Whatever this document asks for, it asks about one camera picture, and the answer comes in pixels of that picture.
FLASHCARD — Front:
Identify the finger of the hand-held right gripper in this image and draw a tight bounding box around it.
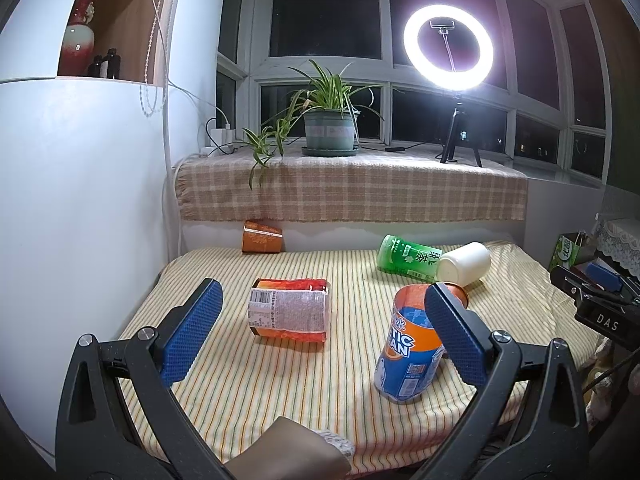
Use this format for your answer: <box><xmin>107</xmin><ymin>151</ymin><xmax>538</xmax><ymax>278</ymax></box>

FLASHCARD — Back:
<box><xmin>550</xmin><ymin>265</ymin><xmax>628</xmax><ymax>307</ymax></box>
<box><xmin>584</xmin><ymin>261</ymin><xmax>625</xmax><ymax>292</ymax></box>

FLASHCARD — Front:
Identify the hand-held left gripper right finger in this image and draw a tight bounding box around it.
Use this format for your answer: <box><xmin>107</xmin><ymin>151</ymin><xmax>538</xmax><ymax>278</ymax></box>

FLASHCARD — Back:
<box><xmin>415</xmin><ymin>282</ymin><xmax>592</xmax><ymax>480</ymax></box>

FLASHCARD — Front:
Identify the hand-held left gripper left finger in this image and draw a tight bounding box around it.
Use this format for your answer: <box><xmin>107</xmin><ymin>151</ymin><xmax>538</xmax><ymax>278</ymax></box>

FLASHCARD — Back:
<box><xmin>55</xmin><ymin>277</ymin><xmax>236</xmax><ymax>480</ymax></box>

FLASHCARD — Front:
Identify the blue and orange cup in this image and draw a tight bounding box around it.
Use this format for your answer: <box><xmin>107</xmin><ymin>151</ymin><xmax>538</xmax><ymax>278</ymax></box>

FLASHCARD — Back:
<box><xmin>374</xmin><ymin>283</ymin><xmax>448</xmax><ymax>405</ymax></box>

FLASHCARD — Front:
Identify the white cup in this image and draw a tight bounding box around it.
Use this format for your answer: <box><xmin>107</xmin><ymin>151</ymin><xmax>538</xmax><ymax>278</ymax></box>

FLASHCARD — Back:
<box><xmin>438</xmin><ymin>241</ymin><xmax>492</xmax><ymax>285</ymax></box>

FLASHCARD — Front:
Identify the orange patterned cup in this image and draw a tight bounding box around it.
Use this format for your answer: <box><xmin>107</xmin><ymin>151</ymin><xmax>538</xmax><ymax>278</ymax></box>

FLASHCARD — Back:
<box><xmin>242</xmin><ymin>220</ymin><xmax>284</xmax><ymax>254</ymax></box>

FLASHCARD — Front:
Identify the green box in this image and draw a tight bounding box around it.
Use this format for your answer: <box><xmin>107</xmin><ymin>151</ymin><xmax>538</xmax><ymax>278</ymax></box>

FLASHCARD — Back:
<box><xmin>548</xmin><ymin>232</ymin><xmax>597</xmax><ymax>274</ymax></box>

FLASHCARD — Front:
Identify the white lace cloth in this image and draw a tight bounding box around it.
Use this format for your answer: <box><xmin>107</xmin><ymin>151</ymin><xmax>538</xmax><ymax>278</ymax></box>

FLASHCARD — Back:
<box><xmin>594</xmin><ymin>217</ymin><xmax>640</xmax><ymax>281</ymax></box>

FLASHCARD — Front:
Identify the green tea bottle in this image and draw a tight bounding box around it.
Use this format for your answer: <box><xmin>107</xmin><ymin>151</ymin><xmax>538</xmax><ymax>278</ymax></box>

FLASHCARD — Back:
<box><xmin>376</xmin><ymin>234</ymin><xmax>444</xmax><ymax>283</ymax></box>

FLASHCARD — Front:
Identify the orange snack box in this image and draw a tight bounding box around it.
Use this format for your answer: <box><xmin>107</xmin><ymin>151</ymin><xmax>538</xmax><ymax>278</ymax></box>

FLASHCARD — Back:
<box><xmin>248</xmin><ymin>277</ymin><xmax>332</xmax><ymax>343</ymax></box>

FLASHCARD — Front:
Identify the striped yellow cloth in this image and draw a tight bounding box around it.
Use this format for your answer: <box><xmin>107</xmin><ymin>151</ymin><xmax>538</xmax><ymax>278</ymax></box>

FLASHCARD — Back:
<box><xmin>117</xmin><ymin>240</ymin><xmax>601</xmax><ymax>477</ymax></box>

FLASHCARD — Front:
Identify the brown cloth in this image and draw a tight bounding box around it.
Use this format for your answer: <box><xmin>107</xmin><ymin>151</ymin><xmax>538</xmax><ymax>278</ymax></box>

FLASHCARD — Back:
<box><xmin>223</xmin><ymin>416</ymin><xmax>351</xmax><ymax>480</ymax></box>

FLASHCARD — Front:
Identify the white knit cloth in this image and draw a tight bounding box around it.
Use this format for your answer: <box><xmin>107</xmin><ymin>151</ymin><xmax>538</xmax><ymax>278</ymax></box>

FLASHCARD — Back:
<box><xmin>312</xmin><ymin>428</ymin><xmax>356</xmax><ymax>459</ymax></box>

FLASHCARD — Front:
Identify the plaid cloth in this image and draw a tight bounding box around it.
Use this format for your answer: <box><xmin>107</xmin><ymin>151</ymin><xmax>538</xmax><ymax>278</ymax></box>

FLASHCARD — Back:
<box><xmin>172</xmin><ymin>152</ymin><xmax>530</xmax><ymax>224</ymax></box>

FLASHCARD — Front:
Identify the black tripod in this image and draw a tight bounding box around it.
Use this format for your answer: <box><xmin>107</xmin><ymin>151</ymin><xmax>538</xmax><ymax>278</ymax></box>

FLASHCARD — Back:
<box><xmin>440</xmin><ymin>94</ymin><xmax>484</xmax><ymax>168</ymax></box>

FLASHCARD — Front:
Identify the white cabinet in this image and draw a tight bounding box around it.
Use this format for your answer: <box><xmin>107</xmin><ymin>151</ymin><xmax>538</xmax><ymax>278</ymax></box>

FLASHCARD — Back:
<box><xmin>0</xmin><ymin>0</ymin><xmax>222</xmax><ymax>461</ymax></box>

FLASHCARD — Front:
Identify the white power adapter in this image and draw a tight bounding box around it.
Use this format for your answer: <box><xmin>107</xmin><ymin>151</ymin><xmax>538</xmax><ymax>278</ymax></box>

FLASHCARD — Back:
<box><xmin>200</xmin><ymin>119</ymin><xmax>237</xmax><ymax>157</ymax></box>

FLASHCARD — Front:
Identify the green plant saucer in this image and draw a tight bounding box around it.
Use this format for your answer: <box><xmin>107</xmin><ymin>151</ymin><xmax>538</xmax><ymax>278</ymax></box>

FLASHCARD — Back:
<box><xmin>301</xmin><ymin>144</ymin><xmax>361</xmax><ymax>158</ymax></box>

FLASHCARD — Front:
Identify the potted spider plant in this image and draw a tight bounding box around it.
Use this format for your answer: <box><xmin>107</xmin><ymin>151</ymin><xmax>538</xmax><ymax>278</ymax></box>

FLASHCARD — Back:
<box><xmin>242</xmin><ymin>59</ymin><xmax>406</xmax><ymax>191</ymax></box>

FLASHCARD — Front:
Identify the tall dark bottle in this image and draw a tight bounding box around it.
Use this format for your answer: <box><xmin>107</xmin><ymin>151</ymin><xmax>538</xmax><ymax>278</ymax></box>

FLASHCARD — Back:
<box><xmin>102</xmin><ymin>48</ymin><xmax>122</xmax><ymax>80</ymax></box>

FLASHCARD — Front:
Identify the red and white vase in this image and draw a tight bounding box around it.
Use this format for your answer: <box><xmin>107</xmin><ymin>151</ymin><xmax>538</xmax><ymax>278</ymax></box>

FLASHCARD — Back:
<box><xmin>62</xmin><ymin>0</ymin><xmax>108</xmax><ymax>77</ymax></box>

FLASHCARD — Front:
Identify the black cable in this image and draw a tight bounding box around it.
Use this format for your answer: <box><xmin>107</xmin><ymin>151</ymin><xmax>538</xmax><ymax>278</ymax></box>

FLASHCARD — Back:
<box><xmin>359</xmin><ymin>141</ymin><xmax>427</xmax><ymax>154</ymax></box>

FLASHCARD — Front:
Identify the white bead chain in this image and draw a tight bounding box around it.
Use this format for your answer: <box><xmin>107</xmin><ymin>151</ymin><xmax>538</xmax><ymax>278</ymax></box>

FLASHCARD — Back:
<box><xmin>141</xmin><ymin>0</ymin><xmax>182</xmax><ymax>119</ymax></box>

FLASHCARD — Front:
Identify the white window frame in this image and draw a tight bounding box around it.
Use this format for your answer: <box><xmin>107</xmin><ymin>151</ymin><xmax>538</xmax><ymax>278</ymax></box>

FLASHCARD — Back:
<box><xmin>216</xmin><ymin>0</ymin><xmax>614</xmax><ymax>191</ymax></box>

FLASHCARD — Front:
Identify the ring light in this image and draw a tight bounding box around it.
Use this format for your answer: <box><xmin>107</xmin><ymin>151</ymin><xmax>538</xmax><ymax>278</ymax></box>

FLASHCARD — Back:
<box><xmin>403</xmin><ymin>4</ymin><xmax>495</xmax><ymax>92</ymax></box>

